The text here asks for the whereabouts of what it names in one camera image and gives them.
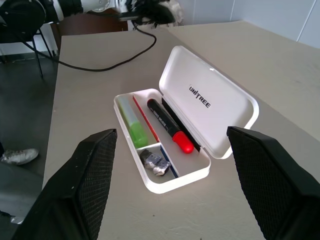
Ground white Unitree pencil case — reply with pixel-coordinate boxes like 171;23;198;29
113;45;260;195

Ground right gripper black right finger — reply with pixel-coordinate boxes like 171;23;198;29
226;125;320;240

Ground green highlighter pen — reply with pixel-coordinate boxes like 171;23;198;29
117;96;149;149

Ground black marker with red cap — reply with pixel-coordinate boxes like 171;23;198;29
146;98;195;155

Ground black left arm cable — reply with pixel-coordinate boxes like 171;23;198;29
56;21;158;73

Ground black chair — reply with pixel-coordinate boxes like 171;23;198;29
0;0;61;78

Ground metal binder clip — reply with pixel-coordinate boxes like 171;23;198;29
139;149;172;177

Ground white shoe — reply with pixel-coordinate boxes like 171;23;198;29
0;147;40;166

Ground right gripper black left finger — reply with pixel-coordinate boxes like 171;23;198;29
11;128;118;240

